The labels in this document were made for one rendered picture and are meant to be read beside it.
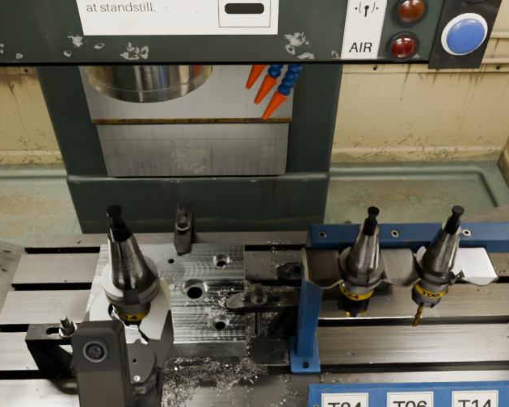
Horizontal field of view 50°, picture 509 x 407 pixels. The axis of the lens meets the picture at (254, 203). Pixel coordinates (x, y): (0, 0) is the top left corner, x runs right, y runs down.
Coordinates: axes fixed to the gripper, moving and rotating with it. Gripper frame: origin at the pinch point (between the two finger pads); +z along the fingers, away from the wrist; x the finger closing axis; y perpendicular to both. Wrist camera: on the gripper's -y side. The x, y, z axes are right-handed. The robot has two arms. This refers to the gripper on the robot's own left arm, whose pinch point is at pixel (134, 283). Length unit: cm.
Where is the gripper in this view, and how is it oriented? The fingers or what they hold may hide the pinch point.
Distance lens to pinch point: 67.1
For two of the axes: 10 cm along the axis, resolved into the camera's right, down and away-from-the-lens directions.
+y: -0.1, 7.1, 7.0
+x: 10.0, -0.1, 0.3
